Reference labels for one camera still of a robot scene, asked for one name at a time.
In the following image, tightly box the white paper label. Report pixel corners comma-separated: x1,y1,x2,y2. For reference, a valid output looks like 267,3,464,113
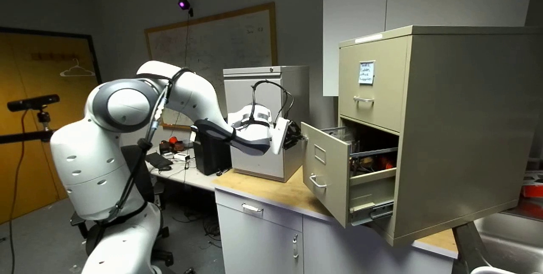
358,61,376,85

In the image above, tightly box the cream drawer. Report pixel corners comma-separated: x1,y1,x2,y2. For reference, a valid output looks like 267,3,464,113
301,122,400,228
338,36,409,134

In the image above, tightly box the wooden door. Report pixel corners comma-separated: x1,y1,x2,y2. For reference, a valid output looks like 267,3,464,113
0,27,103,225

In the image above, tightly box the whiteboard with wooden frame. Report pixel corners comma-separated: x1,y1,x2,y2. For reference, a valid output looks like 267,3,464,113
144,2,279,131

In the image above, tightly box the cream top drawer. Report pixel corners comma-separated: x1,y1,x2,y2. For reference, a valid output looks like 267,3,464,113
338,36,409,134

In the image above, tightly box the metal sink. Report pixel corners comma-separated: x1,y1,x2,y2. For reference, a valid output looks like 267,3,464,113
473,211,543,274

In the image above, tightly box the red container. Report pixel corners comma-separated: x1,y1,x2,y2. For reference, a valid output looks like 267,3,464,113
520,182,543,220

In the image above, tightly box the camera on mount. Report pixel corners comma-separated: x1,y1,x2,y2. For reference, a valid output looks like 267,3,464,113
177,0,195,17

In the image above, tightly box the white desk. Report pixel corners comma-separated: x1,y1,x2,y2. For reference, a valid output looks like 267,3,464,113
147,146,222,193

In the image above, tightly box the black box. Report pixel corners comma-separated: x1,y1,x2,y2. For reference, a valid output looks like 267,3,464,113
192,125,233,176

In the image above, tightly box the camera on tripod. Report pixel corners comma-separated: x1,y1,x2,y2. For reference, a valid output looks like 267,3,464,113
0,94,61,145

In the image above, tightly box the black keyboard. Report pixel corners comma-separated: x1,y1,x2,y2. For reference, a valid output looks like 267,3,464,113
145,151,174,172

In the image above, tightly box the black office chair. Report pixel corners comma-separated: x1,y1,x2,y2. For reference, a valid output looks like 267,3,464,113
70,144,175,267

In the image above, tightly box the white counter door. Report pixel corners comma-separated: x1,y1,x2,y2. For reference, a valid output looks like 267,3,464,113
216,204,304,274

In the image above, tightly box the cream filing cabinet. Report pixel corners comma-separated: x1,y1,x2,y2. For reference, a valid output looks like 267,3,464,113
301,25,543,248

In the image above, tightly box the white coat hanger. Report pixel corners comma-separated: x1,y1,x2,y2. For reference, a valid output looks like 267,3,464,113
59,58,96,78

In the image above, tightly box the white counter drawer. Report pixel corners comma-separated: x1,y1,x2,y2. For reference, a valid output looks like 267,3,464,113
215,189,304,232

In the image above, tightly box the cream bottom drawer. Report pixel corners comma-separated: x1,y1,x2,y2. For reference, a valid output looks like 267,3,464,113
301,122,400,228

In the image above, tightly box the small grey filing cabinet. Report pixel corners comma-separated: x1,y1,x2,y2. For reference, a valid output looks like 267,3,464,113
223,65,311,183

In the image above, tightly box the black cable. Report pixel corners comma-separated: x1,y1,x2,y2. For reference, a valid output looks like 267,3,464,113
8,110,29,274

